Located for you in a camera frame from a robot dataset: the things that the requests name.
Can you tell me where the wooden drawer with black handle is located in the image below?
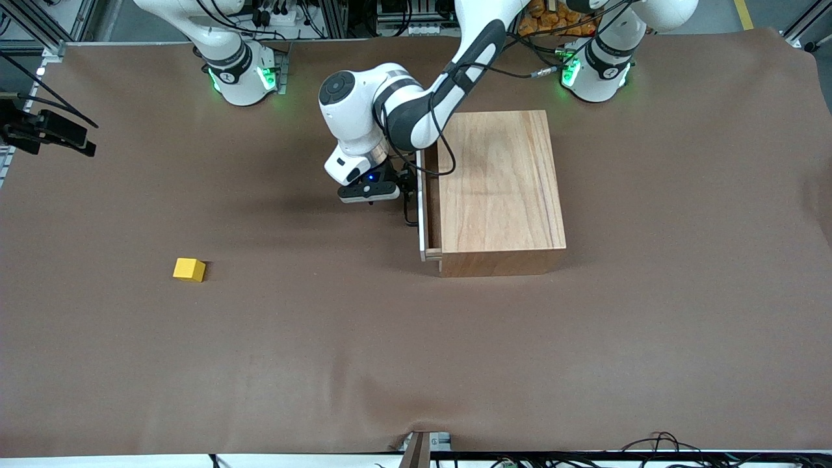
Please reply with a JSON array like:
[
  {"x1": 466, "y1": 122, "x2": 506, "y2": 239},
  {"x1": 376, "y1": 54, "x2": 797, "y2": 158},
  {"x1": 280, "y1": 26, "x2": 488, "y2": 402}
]
[{"x1": 404, "y1": 148, "x2": 444, "y2": 262}]

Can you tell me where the yellow block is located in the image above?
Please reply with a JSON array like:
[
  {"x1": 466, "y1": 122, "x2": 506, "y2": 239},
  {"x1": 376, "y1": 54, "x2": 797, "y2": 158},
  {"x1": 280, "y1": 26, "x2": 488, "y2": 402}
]
[{"x1": 173, "y1": 258, "x2": 207, "y2": 283}]

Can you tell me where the wooden drawer cabinet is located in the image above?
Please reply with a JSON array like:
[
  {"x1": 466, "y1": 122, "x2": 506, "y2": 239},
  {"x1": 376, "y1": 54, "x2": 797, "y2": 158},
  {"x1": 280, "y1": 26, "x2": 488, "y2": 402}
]
[{"x1": 437, "y1": 110, "x2": 567, "y2": 278}]

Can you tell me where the grey metal equipment rack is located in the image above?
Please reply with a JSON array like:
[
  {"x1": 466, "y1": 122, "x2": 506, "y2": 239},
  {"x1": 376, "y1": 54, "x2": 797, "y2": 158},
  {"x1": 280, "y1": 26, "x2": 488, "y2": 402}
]
[{"x1": 377, "y1": 0, "x2": 456, "y2": 37}]

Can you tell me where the brown table mat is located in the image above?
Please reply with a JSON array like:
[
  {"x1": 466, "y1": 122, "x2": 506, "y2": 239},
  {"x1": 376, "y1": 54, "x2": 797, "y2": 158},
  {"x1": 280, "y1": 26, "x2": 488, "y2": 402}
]
[{"x1": 0, "y1": 29, "x2": 832, "y2": 456}]

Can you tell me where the white power strip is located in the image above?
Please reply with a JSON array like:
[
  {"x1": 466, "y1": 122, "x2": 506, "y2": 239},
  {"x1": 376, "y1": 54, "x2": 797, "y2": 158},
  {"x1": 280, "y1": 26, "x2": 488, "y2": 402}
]
[{"x1": 255, "y1": 0, "x2": 293, "y2": 27}]

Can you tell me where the orange packaged goods pile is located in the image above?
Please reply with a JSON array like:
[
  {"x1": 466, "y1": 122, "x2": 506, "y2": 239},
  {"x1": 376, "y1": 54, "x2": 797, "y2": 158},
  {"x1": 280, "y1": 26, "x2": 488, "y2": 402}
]
[{"x1": 518, "y1": 0, "x2": 599, "y2": 38}]

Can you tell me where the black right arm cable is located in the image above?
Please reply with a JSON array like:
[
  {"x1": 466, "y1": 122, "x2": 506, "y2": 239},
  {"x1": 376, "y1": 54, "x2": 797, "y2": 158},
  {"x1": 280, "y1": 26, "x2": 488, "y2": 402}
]
[{"x1": 0, "y1": 51, "x2": 99, "y2": 129}]

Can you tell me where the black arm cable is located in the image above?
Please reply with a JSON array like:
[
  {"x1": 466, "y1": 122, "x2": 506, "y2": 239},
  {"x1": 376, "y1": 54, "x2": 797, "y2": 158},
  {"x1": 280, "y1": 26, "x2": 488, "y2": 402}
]
[
  {"x1": 379, "y1": 62, "x2": 457, "y2": 179},
  {"x1": 0, "y1": 51, "x2": 99, "y2": 129}
]

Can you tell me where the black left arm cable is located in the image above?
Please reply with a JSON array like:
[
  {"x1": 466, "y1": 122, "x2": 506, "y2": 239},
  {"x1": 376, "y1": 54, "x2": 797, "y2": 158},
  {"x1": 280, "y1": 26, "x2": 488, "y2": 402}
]
[{"x1": 379, "y1": 62, "x2": 457, "y2": 179}]

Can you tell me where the aluminium frame profile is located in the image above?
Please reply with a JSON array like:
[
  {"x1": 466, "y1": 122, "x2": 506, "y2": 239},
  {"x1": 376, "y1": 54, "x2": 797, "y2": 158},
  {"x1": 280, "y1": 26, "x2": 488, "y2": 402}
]
[
  {"x1": 783, "y1": 0, "x2": 832, "y2": 53},
  {"x1": 0, "y1": 0, "x2": 69, "y2": 62}
]

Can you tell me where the metal table edge bracket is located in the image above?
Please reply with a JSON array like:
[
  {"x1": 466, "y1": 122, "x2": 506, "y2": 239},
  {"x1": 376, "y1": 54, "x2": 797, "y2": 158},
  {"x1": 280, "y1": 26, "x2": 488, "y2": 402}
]
[{"x1": 400, "y1": 431, "x2": 452, "y2": 468}]

